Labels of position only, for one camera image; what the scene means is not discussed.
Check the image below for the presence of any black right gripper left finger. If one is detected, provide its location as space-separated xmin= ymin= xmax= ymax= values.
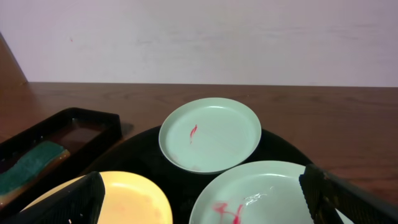
xmin=5 ymin=172 xmax=105 ymax=224

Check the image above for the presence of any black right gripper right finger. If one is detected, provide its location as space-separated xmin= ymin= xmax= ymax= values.
xmin=298 ymin=164 xmax=397 ymax=224

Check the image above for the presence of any yellow plate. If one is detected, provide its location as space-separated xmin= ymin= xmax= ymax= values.
xmin=22 ymin=170 xmax=174 ymax=224

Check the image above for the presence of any large green plate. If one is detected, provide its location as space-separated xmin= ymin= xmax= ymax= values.
xmin=188 ymin=160 xmax=354 ymax=224

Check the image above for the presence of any green yellow sponge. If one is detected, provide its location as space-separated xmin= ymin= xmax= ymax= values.
xmin=1 ymin=141 xmax=70 ymax=208

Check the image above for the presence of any small green plate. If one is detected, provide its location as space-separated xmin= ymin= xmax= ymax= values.
xmin=159 ymin=98 xmax=262 ymax=174

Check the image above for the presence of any rectangular black water tray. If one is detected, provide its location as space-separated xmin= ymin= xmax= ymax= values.
xmin=1 ymin=108 xmax=122 ymax=220

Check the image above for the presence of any round black tray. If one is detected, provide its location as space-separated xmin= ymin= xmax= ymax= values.
xmin=85 ymin=126 xmax=312 ymax=223

